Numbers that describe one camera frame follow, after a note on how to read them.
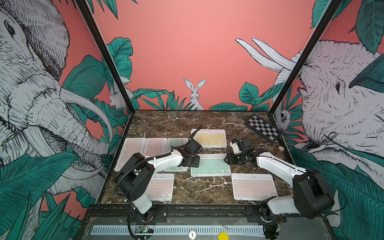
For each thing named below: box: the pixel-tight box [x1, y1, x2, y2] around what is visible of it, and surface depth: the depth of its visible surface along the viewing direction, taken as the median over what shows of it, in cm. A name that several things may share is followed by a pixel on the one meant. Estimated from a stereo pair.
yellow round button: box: [218, 232, 229, 240], surface depth 70 cm
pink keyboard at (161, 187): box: [146, 173, 175, 202], surface depth 83 cm
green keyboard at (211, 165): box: [190, 153, 232, 177], surface depth 92 cm
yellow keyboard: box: [190, 128, 228, 149], surface depth 103 cm
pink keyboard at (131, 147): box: [114, 137, 147, 172], surface depth 101 cm
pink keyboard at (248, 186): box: [231, 173, 278, 201], surface depth 85 cm
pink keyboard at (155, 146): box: [143, 138, 168, 157], surface depth 103 cm
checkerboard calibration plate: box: [244, 114, 282, 143], surface depth 109 cm
